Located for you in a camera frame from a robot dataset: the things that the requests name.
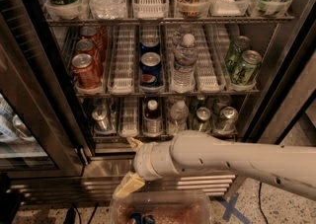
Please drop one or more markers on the green can front middle shelf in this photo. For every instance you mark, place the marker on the green can front middle shelf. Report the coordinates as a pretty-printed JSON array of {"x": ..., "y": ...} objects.
[{"x": 246, "y": 67}]

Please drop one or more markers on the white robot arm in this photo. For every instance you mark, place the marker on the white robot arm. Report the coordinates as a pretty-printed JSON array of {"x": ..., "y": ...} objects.
[{"x": 287, "y": 167}]

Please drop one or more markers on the blue pepsi can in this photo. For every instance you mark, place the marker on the blue pepsi can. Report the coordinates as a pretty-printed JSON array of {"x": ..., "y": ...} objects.
[
  {"x": 150, "y": 66},
  {"x": 149, "y": 44}
]

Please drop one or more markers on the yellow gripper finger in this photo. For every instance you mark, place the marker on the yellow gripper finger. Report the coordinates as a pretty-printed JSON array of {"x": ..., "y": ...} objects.
[
  {"x": 130, "y": 183},
  {"x": 135, "y": 144}
]

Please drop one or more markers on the red soda can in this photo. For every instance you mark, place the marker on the red soda can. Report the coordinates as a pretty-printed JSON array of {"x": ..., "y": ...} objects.
[
  {"x": 87, "y": 45},
  {"x": 86, "y": 71},
  {"x": 94, "y": 34}
]

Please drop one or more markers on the fridge vent grille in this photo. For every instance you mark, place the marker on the fridge vent grille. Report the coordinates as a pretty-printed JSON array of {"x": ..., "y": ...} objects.
[{"x": 75, "y": 189}]

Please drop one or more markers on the blue pepsi can rear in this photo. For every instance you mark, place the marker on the blue pepsi can rear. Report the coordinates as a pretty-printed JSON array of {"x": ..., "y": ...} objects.
[{"x": 149, "y": 44}]

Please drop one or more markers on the green can rear middle shelf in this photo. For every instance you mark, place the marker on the green can rear middle shelf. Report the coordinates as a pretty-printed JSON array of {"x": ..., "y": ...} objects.
[{"x": 237, "y": 46}]

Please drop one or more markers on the red soda can rear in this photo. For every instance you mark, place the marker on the red soda can rear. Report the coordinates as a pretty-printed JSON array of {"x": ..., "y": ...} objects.
[{"x": 94, "y": 34}]

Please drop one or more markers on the empty white shelf tray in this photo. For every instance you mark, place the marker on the empty white shelf tray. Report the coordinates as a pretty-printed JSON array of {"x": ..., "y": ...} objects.
[{"x": 121, "y": 76}]

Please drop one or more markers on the clear plastic bin on floor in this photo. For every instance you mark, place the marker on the clear plastic bin on floor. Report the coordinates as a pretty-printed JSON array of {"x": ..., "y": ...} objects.
[{"x": 162, "y": 207}]

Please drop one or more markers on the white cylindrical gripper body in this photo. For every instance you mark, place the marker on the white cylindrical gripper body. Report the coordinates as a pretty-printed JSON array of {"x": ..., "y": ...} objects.
[{"x": 142, "y": 162}]

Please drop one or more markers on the silver redbull can front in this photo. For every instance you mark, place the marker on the silver redbull can front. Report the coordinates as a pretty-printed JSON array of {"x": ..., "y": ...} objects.
[{"x": 100, "y": 116}]

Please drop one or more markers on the clear water bottle bottom shelf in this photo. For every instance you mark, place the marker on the clear water bottle bottom shelf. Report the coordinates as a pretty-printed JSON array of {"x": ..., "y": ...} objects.
[{"x": 177, "y": 119}]

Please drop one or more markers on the clear water bottle middle shelf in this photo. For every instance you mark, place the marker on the clear water bottle middle shelf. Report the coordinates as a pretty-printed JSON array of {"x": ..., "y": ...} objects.
[{"x": 185, "y": 59}]

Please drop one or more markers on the clear water bottle shelf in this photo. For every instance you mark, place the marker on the clear water bottle shelf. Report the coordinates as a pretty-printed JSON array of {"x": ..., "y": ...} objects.
[
  {"x": 177, "y": 119},
  {"x": 185, "y": 59}
]

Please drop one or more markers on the dark juice bottle white cap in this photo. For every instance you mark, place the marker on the dark juice bottle white cap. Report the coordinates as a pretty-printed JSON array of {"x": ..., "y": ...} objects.
[{"x": 152, "y": 119}]

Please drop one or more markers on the blue pepsi can front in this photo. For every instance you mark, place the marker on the blue pepsi can front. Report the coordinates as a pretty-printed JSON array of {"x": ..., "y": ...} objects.
[{"x": 150, "y": 66}]

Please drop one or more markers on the red soda can middle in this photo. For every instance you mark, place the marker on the red soda can middle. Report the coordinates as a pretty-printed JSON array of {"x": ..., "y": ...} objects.
[{"x": 87, "y": 45}]

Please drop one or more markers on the green can bottom right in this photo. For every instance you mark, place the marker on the green can bottom right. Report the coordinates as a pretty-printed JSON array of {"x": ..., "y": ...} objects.
[{"x": 226, "y": 120}]

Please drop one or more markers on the red soda can front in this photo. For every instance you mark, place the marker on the red soda can front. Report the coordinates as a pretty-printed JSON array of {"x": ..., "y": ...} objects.
[{"x": 86, "y": 71}]

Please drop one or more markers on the glass fridge door left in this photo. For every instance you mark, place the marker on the glass fridge door left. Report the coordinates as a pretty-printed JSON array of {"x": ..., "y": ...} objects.
[{"x": 35, "y": 83}]

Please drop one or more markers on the green can bottom left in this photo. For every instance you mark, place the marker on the green can bottom left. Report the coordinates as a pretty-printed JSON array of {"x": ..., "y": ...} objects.
[{"x": 201, "y": 121}]

